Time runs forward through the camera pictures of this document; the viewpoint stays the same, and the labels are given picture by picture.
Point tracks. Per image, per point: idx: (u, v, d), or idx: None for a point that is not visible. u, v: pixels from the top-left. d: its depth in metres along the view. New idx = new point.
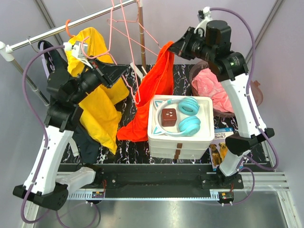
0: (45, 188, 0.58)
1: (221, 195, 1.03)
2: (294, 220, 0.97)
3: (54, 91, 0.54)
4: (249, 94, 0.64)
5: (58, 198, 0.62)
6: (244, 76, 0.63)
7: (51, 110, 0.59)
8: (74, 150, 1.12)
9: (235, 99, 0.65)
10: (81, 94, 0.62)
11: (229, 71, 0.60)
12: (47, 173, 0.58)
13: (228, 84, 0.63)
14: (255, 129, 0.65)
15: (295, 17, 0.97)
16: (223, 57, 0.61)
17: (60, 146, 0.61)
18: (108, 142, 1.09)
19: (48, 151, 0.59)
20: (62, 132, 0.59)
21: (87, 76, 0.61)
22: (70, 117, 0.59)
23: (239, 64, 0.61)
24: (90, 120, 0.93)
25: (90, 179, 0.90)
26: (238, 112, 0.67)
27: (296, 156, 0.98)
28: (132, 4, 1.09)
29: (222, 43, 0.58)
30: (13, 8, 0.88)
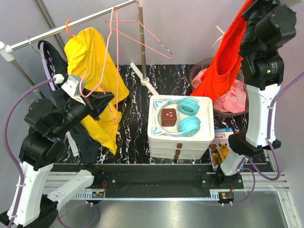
0: (26, 221, 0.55)
1: (221, 195, 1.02)
2: (294, 220, 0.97)
3: (33, 123, 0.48)
4: (273, 107, 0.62)
5: (45, 220, 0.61)
6: (275, 87, 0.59)
7: (25, 144, 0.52)
8: (74, 150, 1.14)
9: (256, 107, 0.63)
10: (65, 126, 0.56)
11: (262, 79, 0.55)
12: (26, 207, 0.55)
13: (255, 90, 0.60)
14: (263, 140, 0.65)
15: None
16: (263, 59, 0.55)
17: (38, 181, 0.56)
18: (108, 142, 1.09)
19: (25, 187, 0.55)
20: (37, 170, 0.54)
21: (75, 107, 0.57)
22: (44, 153, 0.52)
23: (275, 73, 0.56)
24: (91, 121, 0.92)
25: (90, 183, 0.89)
26: (254, 120, 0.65)
27: (295, 157, 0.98)
28: (132, 4, 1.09)
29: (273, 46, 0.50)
30: (13, 8, 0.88)
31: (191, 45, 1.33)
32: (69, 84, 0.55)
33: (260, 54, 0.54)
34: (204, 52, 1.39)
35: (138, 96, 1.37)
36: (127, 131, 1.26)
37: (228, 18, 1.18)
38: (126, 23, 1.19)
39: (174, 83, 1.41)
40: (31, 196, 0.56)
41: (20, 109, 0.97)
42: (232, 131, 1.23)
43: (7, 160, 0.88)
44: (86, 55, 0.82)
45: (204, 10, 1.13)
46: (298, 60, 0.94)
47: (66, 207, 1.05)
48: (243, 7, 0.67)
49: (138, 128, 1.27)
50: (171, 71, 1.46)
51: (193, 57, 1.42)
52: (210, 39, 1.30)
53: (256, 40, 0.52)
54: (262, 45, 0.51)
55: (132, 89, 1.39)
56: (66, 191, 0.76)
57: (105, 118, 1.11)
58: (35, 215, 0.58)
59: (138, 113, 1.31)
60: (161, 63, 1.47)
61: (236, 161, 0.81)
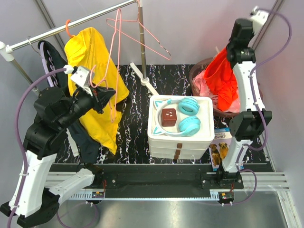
0: (29, 211, 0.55)
1: (221, 195, 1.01)
2: (295, 220, 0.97)
3: (42, 109, 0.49)
4: (252, 76, 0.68)
5: (46, 213, 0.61)
6: (251, 63, 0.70)
7: (29, 133, 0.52)
8: (74, 150, 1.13)
9: (240, 81, 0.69)
10: (72, 117, 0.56)
11: (238, 58, 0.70)
12: (28, 197, 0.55)
13: (236, 67, 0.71)
14: (252, 106, 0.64)
15: (296, 17, 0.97)
16: (239, 48, 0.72)
17: (42, 170, 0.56)
18: (108, 142, 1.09)
19: (28, 177, 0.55)
20: (41, 160, 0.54)
21: (81, 98, 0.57)
22: (49, 142, 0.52)
23: (249, 55, 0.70)
24: (91, 121, 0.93)
25: (90, 181, 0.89)
26: (241, 93, 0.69)
27: (296, 157, 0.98)
28: (132, 4, 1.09)
29: (242, 37, 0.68)
30: (13, 8, 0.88)
31: (191, 45, 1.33)
32: (79, 74, 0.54)
33: (236, 45, 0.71)
34: (204, 52, 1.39)
35: (138, 96, 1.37)
36: (127, 131, 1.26)
37: (228, 18, 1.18)
38: (126, 23, 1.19)
39: (174, 83, 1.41)
40: (34, 186, 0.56)
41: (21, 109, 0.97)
42: None
43: (7, 160, 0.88)
44: (86, 55, 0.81)
45: (204, 10, 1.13)
46: (299, 60, 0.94)
47: (65, 207, 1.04)
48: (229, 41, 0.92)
49: (138, 128, 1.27)
50: (171, 71, 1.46)
51: (193, 57, 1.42)
52: (210, 39, 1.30)
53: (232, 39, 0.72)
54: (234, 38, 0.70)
55: (132, 89, 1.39)
56: (67, 187, 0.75)
57: (105, 118, 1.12)
58: (37, 206, 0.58)
59: (138, 113, 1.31)
60: (161, 63, 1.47)
61: (235, 150, 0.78)
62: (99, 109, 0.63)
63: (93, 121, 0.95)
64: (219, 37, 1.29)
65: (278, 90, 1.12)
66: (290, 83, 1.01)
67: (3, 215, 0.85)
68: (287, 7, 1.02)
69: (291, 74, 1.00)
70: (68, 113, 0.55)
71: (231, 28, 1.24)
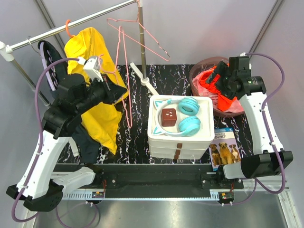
0: (36, 193, 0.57)
1: (221, 195, 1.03)
2: (294, 220, 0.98)
3: (65, 90, 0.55)
4: (264, 110, 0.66)
5: (51, 200, 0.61)
6: (261, 95, 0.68)
7: (47, 114, 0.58)
8: (74, 150, 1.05)
9: (251, 115, 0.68)
10: (88, 104, 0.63)
11: (246, 88, 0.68)
12: (38, 178, 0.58)
13: (244, 99, 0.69)
14: (270, 147, 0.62)
15: (296, 18, 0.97)
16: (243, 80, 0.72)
17: (54, 152, 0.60)
18: (108, 142, 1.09)
19: (42, 156, 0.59)
20: (56, 139, 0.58)
21: (97, 89, 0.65)
22: (66, 123, 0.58)
23: (257, 84, 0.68)
24: (91, 121, 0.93)
25: (89, 181, 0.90)
26: (254, 131, 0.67)
27: (296, 157, 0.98)
28: (132, 5, 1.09)
29: (242, 68, 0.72)
30: (13, 7, 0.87)
31: (191, 45, 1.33)
32: (89, 61, 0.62)
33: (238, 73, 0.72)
34: (204, 52, 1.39)
35: (138, 96, 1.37)
36: (127, 131, 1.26)
37: (228, 18, 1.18)
38: (126, 23, 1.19)
39: (174, 83, 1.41)
40: (45, 166, 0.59)
41: (21, 109, 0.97)
42: (232, 131, 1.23)
43: (8, 160, 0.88)
44: (86, 55, 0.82)
45: (204, 10, 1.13)
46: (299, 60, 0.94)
47: (66, 207, 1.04)
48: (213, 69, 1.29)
49: (138, 128, 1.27)
50: (171, 71, 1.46)
51: (193, 57, 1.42)
52: (210, 40, 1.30)
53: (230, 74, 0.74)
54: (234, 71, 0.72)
55: (132, 89, 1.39)
56: (70, 179, 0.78)
57: (106, 118, 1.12)
58: (44, 191, 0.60)
59: (138, 113, 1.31)
60: (161, 63, 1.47)
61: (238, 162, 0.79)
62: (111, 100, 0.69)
63: (94, 121, 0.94)
64: (219, 37, 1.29)
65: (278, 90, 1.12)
66: (290, 83, 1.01)
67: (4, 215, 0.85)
68: (287, 7, 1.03)
69: (292, 75, 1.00)
70: (84, 99, 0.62)
71: (231, 29, 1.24)
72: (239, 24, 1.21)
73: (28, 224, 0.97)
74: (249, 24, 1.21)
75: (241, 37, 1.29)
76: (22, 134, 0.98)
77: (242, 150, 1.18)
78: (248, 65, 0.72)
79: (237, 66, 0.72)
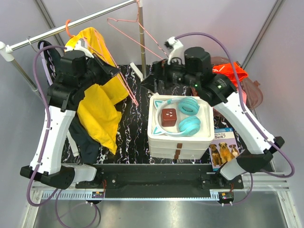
0: (52, 168, 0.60)
1: (221, 195, 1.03)
2: (295, 220, 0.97)
3: (67, 62, 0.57)
4: (246, 110, 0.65)
5: (65, 177, 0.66)
6: (235, 94, 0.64)
7: (51, 90, 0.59)
8: (74, 150, 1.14)
9: (235, 119, 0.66)
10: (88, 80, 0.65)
11: (220, 96, 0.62)
12: (52, 154, 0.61)
13: (222, 106, 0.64)
14: (265, 143, 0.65)
15: (295, 17, 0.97)
16: (209, 82, 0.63)
17: (63, 126, 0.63)
18: (108, 142, 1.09)
19: (52, 131, 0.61)
20: (63, 112, 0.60)
21: (93, 66, 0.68)
22: (71, 96, 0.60)
23: (227, 85, 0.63)
24: (90, 121, 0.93)
25: (90, 176, 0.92)
26: (244, 133, 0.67)
27: (296, 157, 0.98)
28: (131, 5, 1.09)
29: (204, 69, 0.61)
30: (13, 7, 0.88)
31: (191, 44, 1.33)
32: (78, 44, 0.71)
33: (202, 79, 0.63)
34: None
35: (138, 96, 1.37)
36: (127, 130, 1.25)
37: (228, 18, 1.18)
38: (126, 23, 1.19)
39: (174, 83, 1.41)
40: (56, 141, 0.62)
41: (22, 109, 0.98)
42: (232, 131, 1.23)
43: (8, 160, 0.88)
44: None
45: (204, 10, 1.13)
46: (299, 60, 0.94)
47: (66, 207, 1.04)
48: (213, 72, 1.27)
49: (138, 128, 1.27)
50: None
51: None
52: (210, 40, 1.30)
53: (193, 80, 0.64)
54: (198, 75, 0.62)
55: (132, 89, 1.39)
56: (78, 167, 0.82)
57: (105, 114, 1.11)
58: (58, 166, 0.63)
59: (138, 113, 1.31)
60: None
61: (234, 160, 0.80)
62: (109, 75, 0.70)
63: (93, 121, 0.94)
64: (219, 36, 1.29)
65: (278, 90, 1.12)
66: (289, 83, 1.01)
67: (4, 216, 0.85)
68: (286, 7, 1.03)
69: (291, 75, 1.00)
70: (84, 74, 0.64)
71: (231, 28, 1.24)
72: (238, 24, 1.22)
73: (28, 224, 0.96)
74: (249, 24, 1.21)
75: (241, 36, 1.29)
76: (22, 134, 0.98)
77: (242, 150, 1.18)
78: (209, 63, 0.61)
79: (200, 69, 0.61)
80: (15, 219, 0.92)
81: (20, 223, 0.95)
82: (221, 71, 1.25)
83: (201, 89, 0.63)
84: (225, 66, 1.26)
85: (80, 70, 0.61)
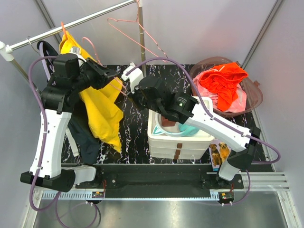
0: (52, 171, 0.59)
1: (221, 195, 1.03)
2: (295, 220, 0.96)
3: (61, 65, 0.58)
4: (213, 115, 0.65)
5: (66, 180, 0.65)
6: (197, 107, 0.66)
7: (45, 94, 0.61)
8: (74, 150, 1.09)
9: (207, 128, 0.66)
10: (81, 83, 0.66)
11: (185, 112, 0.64)
12: (52, 156, 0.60)
13: (191, 120, 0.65)
14: (244, 138, 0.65)
15: (295, 17, 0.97)
16: (171, 104, 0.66)
17: (60, 128, 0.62)
18: (114, 140, 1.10)
19: (49, 134, 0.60)
20: (60, 114, 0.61)
21: (88, 70, 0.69)
22: (66, 98, 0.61)
23: (187, 101, 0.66)
24: (96, 121, 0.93)
25: (90, 176, 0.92)
26: (222, 137, 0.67)
27: (295, 157, 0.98)
28: (131, 5, 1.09)
29: (162, 94, 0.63)
30: (13, 7, 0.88)
31: (191, 44, 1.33)
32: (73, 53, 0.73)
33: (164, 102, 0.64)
34: (203, 52, 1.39)
35: None
36: (127, 130, 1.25)
37: (227, 18, 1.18)
38: (125, 23, 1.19)
39: (174, 83, 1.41)
40: (55, 144, 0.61)
41: (22, 109, 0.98)
42: None
43: (8, 160, 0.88)
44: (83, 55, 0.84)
45: (203, 10, 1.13)
46: (299, 60, 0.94)
47: (66, 207, 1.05)
48: (207, 73, 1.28)
49: (138, 128, 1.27)
50: (171, 71, 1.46)
51: (193, 57, 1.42)
52: (210, 40, 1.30)
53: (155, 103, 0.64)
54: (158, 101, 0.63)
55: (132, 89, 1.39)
56: (77, 169, 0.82)
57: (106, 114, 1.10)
58: (59, 170, 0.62)
59: (138, 113, 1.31)
60: (161, 63, 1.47)
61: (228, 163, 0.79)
62: (102, 77, 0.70)
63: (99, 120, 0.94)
64: (219, 36, 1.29)
65: (278, 90, 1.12)
66: (289, 83, 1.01)
67: (4, 215, 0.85)
68: (286, 7, 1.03)
69: (291, 75, 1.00)
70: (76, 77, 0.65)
71: (231, 28, 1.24)
72: (238, 24, 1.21)
73: (28, 224, 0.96)
74: (249, 24, 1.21)
75: (242, 37, 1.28)
76: (22, 134, 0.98)
77: None
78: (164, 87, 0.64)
79: (158, 95, 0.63)
80: (15, 219, 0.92)
81: (21, 223, 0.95)
82: (221, 71, 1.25)
83: (164, 111, 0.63)
84: (225, 66, 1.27)
85: (74, 72, 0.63)
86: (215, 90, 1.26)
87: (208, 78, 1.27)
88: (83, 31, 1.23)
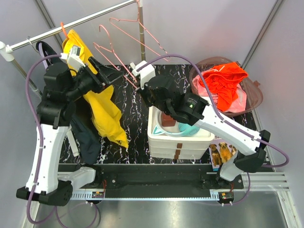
0: (49, 187, 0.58)
1: (221, 195, 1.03)
2: (295, 220, 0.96)
3: (53, 78, 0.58)
4: (224, 118, 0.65)
5: (63, 194, 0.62)
6: (207, 109, 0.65)
7: (41, 108, 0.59)
8: (74, 150, 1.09)
9: (217, 130, 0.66)
10: (77, 92, 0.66)
11: (195, 114, 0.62)
12: (48, 172, 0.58)
13: (201, 122, 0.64)
14: (254, 142, 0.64)
15: (295, 17, 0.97)
16: (180, 105, 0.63)
17: (56, 143, 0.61)
18: (121, 136, 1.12)
19: (45, 149, 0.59)
20: (56, 129, 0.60)
21: (84, 78, 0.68)
22: (62, 112, 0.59)
23: (197, 102, 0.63)
24: (103, 121, 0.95)
25: (91, 178, 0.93)
26: (232, 139, 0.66)
27: (295, 157, 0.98)
28: (131, 5, 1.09)
29: (172, 95, 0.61)
30: (13, 7, 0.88)
31: (191, 44, 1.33)
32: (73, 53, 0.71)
33: (173, 103, 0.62)
34: (203, 52, 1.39)
35: (138, 96, 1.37)
36: (127, 131, 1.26)
37: (227, 18, 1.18)
38: (125, 23, 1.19)
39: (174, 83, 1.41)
40: (52, 158, 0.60)
41: (22, 109, 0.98)
42: None
43: (9, 160, 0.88)
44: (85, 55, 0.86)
45: (204, 10, 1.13)
46: (299, 60, 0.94)
47: (66, 207, 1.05)
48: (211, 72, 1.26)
49: (138, 128, 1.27)
50: (171, 71, 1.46)
51: (193, 57, 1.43)
52: (210, 40, 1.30)
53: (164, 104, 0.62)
54: (167, 102, 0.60)
55: (132, 89, 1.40)
56: (74, 177, 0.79)
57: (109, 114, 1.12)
58: (55, 185, 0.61)
59: (138, 113, 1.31)
60: (161, 63, 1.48)
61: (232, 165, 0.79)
62: (100, 86, 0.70)
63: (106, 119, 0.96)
64: (219, 36, 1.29)
65: (278, 90, 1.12)
66: (289, 83, 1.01)
67: (4, 215, 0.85)
68: (286, 7, 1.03)
69: (291, 75, 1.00)
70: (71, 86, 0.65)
71: (231, 28, 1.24)
72: (238, 24, 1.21)
73: (28, 224, 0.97)
74: (249, 24, 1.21)
75: (242, 36, 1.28)
76: (22, 134, 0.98)
77: None
78: (174, 87, 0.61)
79: (168, 96, 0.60)
80: (15, 219, 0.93)
81: (21, 223, 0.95)
82: (221, 71, 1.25)
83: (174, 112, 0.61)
84: (225, 66, 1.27)
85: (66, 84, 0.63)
86: (215, 90, 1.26)
87: (209, 78, 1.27)
88: (84, 31, 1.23)
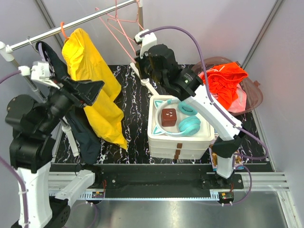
0: (42, 222, 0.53)
1: (221, 195, 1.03)
2: (295, 220, 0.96)
3: (16, 122, 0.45)
4: (213, 100, 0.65)
5: (60, 218, 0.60)
6: (201, 88, 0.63)
7: (12, 151, 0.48)
8: (74, 150, 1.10)
9: (204, 111, 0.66)
10: (54, 120, 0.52)
11: (188, 90, 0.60)
12: (37, 211, 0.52)
13: (191, 99, 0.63)
14: (234, 129, 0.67)
15: (294, 18, 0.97)
16: (175, 78, 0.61)
17: (40, 182, 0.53)
18: (118, 138, 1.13)
19: (29, 193, 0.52)
20: (36, 172, 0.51)
21: (57, 99, 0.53)
22: (38, 153, 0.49)
23: (193, 79, 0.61)
24: (98, 123, 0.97)
25: (91, 181, 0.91)
26: (213, 123, 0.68)
27: (295, 157, 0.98)
28: (131, 5, 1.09)
29: (170, 66, 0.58)
30: (13, 7, 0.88)
31: (191, 44, 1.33)
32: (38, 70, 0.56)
33: (169, 76, 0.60)
34: (203, 52, 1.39)
35: (138, 96, 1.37)
36: (127, 130, 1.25)
37: (227, 18, 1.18)
38: (125, 23, 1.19)
39: None
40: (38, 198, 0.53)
41: None
42: None
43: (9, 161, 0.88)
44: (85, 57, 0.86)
45: (204, 10, 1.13)
46: (299, 60, 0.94)
47: None
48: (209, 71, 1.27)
49: (138, 128, 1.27)
50: None
51: (193, 57, 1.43)
52: (210, 40, 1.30)
53: (160, 76, 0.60)
54: (163, 71, 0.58)
55: (132, 89, 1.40)
56: (71, 191, 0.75)
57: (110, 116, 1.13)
58: (49, 215, 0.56)
59: (138, 113, 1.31)
60: None
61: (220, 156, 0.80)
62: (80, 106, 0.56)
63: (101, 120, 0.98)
64: (219, 36, 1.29)
65: (278, 90, 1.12)
66: (289, 83, 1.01)
67: (5, 216, 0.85)
68: (286, 7, 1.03)
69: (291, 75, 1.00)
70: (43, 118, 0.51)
71: (231, 29, 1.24)
72: (238, 24, 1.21)
73: None
74: (249, 24, 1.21)
75: (241, 37, 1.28)
76: None
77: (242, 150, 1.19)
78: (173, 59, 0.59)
79: (166, 66, 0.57)
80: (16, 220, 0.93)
81: None
82: (221, 71, 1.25)
83: (167, 83, 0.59)
84: (225, 66, 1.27)
85: (38, 120, 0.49)
86: (215, 90, 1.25)
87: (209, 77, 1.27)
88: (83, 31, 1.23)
